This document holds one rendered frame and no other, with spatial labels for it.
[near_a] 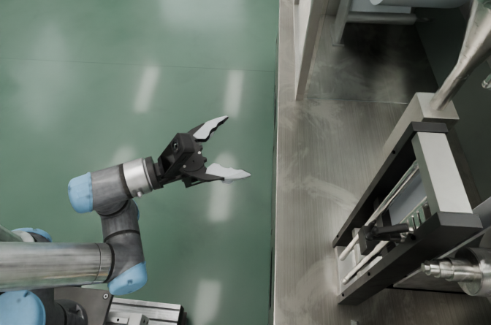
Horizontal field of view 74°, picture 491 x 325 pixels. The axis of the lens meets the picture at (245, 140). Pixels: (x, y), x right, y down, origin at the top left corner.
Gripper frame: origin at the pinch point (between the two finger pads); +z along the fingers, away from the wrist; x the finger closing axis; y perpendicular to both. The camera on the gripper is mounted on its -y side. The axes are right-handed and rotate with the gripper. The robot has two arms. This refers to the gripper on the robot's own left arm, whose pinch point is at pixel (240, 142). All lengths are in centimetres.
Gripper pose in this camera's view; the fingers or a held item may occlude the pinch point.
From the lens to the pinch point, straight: 70.9
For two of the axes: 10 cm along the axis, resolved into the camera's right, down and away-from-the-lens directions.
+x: 3.4, 8.4, -4.3
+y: -0.5, 4.7, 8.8
